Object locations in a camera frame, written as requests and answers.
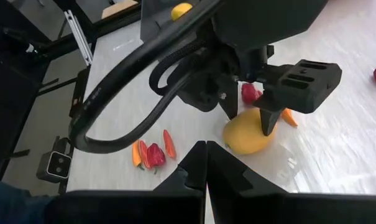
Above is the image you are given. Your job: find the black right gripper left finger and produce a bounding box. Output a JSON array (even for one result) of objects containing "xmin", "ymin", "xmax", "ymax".
[{"xmin": 153, "ymin": 140, "xmax": 208, "ymax": 198}]

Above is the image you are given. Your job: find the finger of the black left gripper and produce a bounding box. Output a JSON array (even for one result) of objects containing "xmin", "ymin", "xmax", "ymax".
[
  {"xmin": 252, "ymin": 92, "xmax": 283, "ymax": 138},
  {"xmin": 218, "ymin": 80, "xmax": 240, "ymax": 121}
]

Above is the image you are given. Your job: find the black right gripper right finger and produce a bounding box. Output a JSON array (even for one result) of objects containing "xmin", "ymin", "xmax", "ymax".
[{"xmin": 206, "ymin": 140, "xmax": 290, "ymax": 200}]

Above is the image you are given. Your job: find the orange mini pepper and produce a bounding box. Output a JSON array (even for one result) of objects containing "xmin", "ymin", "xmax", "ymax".
[
  {"xmin": 280, "ymin": 108, "xmax": 299, "ymax": 128},
  {"xmin": 132, "ymin": 141, "xmax": 145, "ymax": 171}
]

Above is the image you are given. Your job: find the yellow mango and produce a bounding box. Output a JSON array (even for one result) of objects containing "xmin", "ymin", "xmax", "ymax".
[
  {"xmin": 170, "ymin": 2, "xmax": 194, "ymax": 22},
  {"xmin": 222, "ymin": 107, "xmax": 278, "ymax": 156}
]

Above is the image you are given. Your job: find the red-orange mini pepper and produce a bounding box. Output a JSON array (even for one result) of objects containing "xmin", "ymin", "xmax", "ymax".
[
  {"xmin": 162, "ymin": 129, "xmax": 177, "ymax": 160},
  {"xmin": 138, "ymin": 139, "xmax": 153, "ymax": 170}
]

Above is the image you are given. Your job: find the grey translucent plastic basket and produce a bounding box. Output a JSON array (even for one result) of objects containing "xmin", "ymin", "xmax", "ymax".
[{"xmin": 140, "ymin": 0, "xmax": 213, "ymax": 43}]

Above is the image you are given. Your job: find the wooden side board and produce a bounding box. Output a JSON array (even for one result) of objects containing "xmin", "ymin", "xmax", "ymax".
[{"xmin": 101, "ymin": 0, "xmax": 139, "ymax": 19}]

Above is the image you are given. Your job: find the black corrugated cable sleeve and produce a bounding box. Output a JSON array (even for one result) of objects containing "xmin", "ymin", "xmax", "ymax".
[{"xmin": 148, "ymin": 39, "xmax": 208, "ymax": 98}]

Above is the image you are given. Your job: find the black table frame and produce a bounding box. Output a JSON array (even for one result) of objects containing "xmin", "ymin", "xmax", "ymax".
[{"xmin": 35, "ymin": 0, "xmax": 142, "ymax": 195}]

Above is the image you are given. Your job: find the silver aluminium extrusion rail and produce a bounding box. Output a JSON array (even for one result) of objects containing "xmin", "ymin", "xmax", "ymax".
[{"xmin": 63, "ymin": 9, "xmax": 94, "ymax": 67}]

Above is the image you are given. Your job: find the silver table-level camera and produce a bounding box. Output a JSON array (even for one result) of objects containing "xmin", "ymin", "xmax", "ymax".
[{"xmin": 35, "ymin": 150, "xmax": 73, "ymax": 184}]

